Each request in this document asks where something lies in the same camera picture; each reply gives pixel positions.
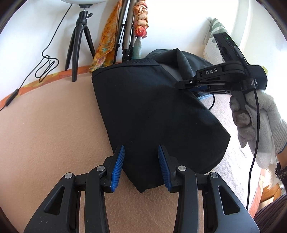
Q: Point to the black mini tripod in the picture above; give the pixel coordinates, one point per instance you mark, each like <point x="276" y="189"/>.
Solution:
<point x="75" y="41"/>

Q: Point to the orange knotted fabric garland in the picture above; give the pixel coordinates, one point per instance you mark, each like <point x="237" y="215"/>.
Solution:
<point x="140" y="25"/>

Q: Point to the black pants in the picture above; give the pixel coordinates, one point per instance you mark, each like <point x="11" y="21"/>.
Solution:
<point x="142" y="109"/>

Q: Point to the grey folded tripod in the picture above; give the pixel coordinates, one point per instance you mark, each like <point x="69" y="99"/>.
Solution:
<point x="125" y="35"/>

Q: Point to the grey gloved right hand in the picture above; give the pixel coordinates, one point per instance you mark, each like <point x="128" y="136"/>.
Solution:
<point x="260" y="126"/>

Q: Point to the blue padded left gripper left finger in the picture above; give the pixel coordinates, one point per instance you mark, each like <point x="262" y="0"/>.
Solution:
<point x="113" y="168"/>

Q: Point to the orange floral bed sheet mattress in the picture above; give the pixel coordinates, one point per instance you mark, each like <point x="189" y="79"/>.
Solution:
<point x="55" y="129"/>

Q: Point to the green white patterned pillow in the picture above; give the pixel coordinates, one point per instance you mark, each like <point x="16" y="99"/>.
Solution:
<point x="211" y="51"/>

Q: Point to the dark folded clothes pile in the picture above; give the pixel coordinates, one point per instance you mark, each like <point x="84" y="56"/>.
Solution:
<point x="181" y="65"/>

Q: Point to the white ring light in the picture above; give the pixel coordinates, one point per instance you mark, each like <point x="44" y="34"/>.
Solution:
<point x="84" y="2"/>

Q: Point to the orange floral scarf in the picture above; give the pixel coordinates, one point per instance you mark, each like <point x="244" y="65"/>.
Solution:
<point x="105" y="52"/>

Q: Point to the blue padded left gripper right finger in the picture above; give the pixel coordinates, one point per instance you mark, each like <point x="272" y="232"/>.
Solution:
<point x="169" y="166"/>

